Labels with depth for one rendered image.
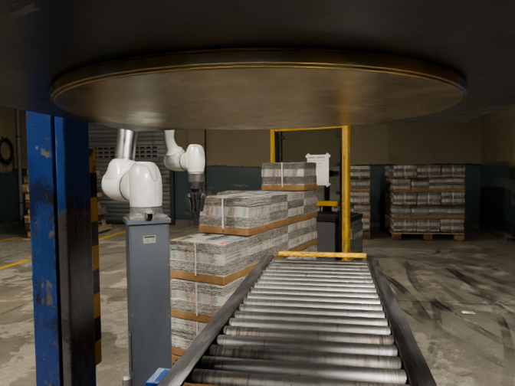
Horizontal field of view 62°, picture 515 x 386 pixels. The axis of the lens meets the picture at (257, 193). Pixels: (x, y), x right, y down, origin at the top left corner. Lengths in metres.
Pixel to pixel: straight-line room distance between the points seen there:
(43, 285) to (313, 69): 0.73
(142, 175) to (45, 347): 1.30
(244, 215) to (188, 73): 2.32
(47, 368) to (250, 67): 0.78
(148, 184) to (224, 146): 7.59
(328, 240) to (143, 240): 2.30
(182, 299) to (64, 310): 1.75
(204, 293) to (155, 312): 0.39
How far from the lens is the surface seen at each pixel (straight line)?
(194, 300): 2.54
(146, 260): 2.12
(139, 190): 2.10
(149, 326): 2.21
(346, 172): 3.79
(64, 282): 0.86
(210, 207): 2.72
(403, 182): 7.71
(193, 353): 1.08
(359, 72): 0.28
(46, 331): 0.92
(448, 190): 7.87
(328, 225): 4.03
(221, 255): 2.36
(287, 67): 0.26
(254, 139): 9.49
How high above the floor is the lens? 1.23
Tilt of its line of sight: 3 degrees down
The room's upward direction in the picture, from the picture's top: 1 degrees counter-clockwise
